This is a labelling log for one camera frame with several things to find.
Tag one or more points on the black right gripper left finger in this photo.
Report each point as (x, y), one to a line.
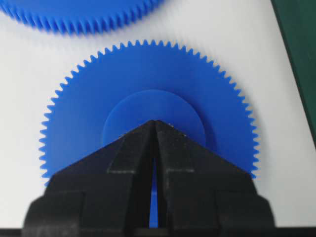
(106, 194)

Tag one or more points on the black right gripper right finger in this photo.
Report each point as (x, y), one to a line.
(201, 194)

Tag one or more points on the small blue gear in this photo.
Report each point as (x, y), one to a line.
(122, 89)

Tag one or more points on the large blue gear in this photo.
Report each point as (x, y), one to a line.
(77, 16)

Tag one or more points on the white rectangular board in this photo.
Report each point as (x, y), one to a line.
(242, 36)

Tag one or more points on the green table cloth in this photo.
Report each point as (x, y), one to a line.
(297, 22)

